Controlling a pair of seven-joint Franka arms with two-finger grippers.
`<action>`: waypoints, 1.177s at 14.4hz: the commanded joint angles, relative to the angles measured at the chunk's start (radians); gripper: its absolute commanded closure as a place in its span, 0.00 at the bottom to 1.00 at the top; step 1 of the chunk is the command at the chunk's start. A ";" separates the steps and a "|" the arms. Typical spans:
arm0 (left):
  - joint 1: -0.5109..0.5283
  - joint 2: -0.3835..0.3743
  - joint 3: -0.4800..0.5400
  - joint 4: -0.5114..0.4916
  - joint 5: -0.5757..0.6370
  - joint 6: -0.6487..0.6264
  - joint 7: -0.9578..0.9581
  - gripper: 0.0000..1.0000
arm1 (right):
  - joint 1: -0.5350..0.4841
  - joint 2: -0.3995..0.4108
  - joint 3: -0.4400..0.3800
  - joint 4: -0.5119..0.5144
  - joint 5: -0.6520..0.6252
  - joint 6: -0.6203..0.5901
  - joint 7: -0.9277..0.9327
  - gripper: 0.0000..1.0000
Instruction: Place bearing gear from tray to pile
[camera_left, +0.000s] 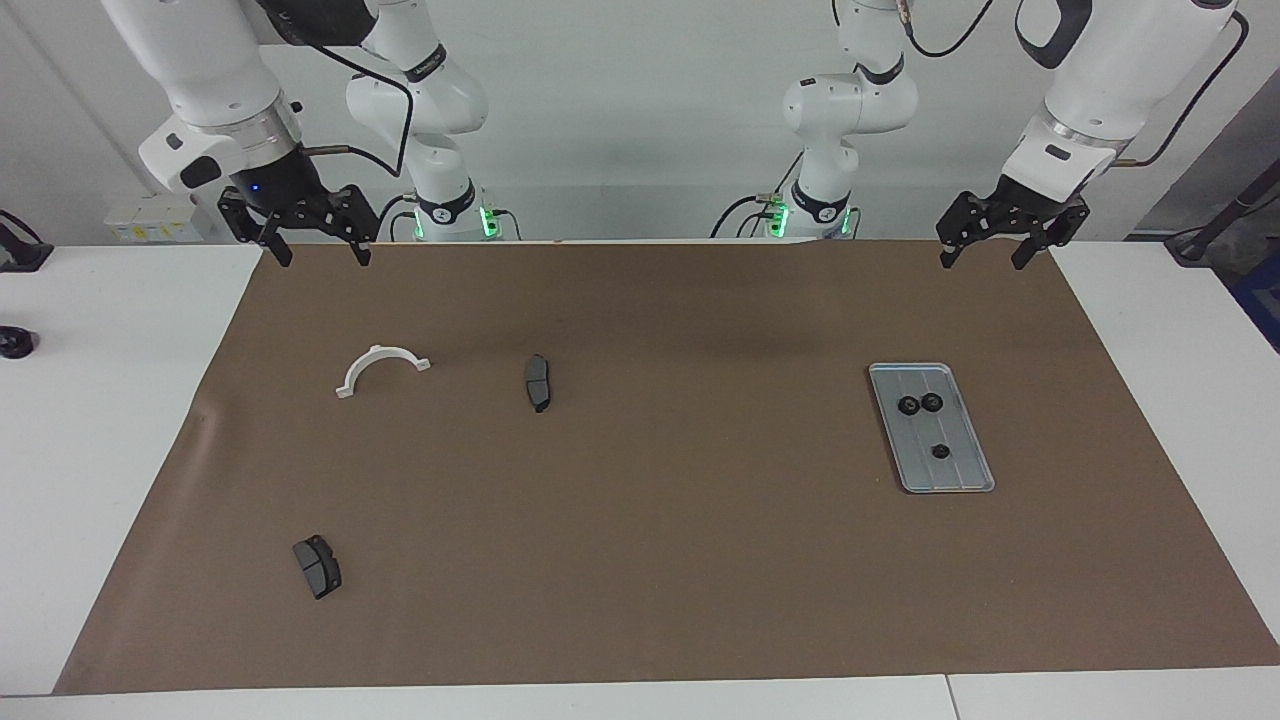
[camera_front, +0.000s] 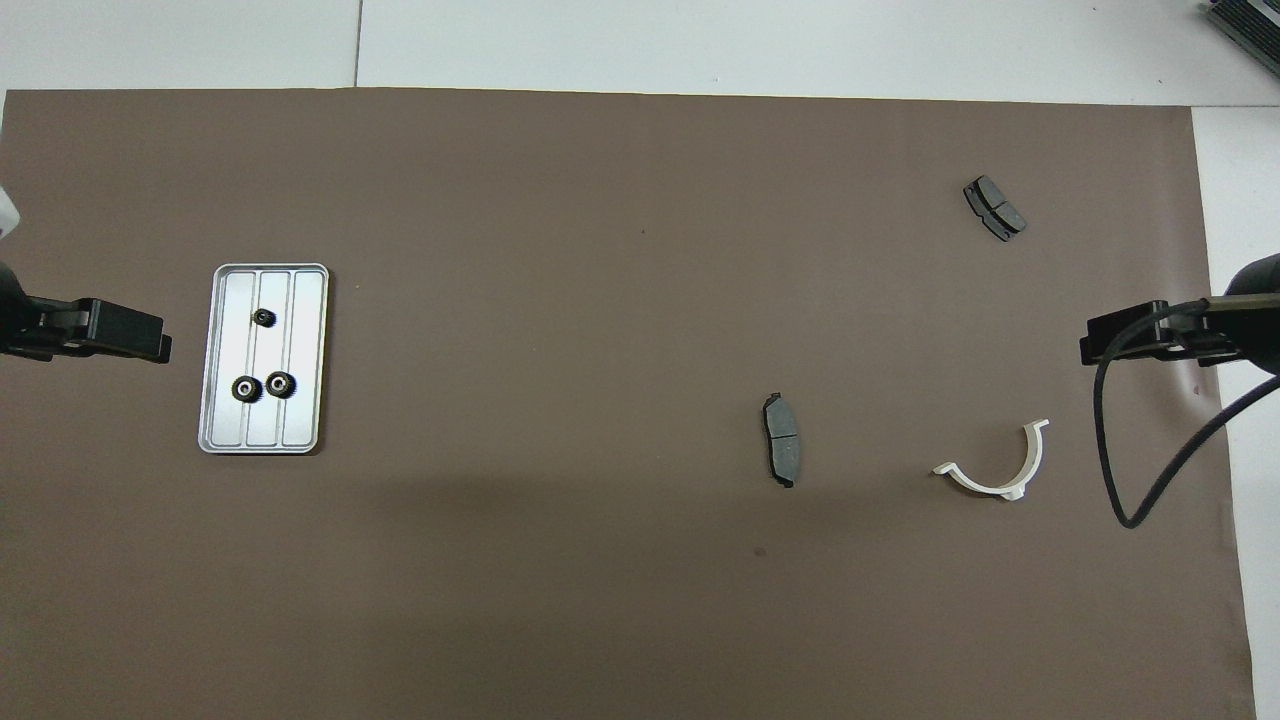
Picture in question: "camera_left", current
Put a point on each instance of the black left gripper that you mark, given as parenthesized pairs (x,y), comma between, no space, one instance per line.
(1030,208)

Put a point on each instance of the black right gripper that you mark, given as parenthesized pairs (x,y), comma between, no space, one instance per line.
(275,185)

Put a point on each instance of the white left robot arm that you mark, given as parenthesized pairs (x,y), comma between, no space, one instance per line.
(1120,60)

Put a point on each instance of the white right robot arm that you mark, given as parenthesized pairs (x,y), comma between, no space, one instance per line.
(200,60)

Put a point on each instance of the silver metal tray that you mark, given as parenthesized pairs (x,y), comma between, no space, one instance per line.
(960,475)

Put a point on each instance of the black stand pole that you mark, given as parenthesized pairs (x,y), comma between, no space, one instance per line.
(1225,215)

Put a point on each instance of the blue crate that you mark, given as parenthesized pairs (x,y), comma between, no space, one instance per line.
(1265,300)

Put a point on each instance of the long grey brake pad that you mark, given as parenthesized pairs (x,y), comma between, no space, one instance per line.
(537,385)

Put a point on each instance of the black table clamp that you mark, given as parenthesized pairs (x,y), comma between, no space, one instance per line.
(20,255)

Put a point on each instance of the black round knob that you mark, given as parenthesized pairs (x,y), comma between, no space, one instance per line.
(15,343)

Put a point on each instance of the short grey brake pad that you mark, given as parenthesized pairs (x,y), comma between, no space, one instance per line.
(318,568)

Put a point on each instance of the brown table mat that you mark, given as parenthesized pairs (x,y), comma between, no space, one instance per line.
(640,550)

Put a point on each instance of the white curved plastic bracket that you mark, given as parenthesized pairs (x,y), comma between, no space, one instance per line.
(375,352)

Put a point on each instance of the white wall socket box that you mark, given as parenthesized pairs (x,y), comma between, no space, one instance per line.
(150,215)

